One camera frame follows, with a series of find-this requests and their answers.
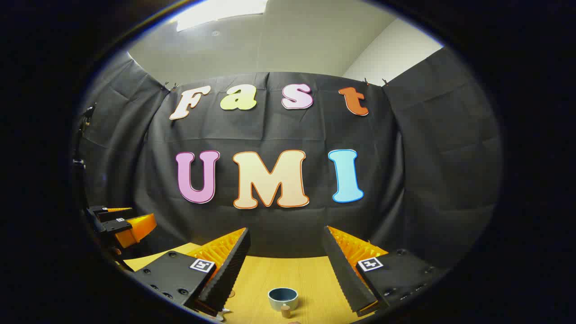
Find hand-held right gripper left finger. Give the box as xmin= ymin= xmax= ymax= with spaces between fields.
xmin=133 ymin=227 xmax=251 ymax=316

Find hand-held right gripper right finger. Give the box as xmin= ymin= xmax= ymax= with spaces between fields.
xmin=322 ymin=226 xmax=447 ymax=316

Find light blue cup wooden handle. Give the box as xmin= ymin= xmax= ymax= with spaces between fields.
xmin=268 ymin=288 xmax=298 ymax=319

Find wooden desktop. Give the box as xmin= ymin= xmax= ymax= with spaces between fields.
xmin=124 ymin=243 xmax=375 ymax=323

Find black backdrop cloth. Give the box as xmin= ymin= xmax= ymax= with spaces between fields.
xmin=74 ymin=47 xmax=503 ymax=270

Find ceiling light panel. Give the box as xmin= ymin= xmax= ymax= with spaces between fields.
xmin=175 ymin=0 xmax=269 ymax=32

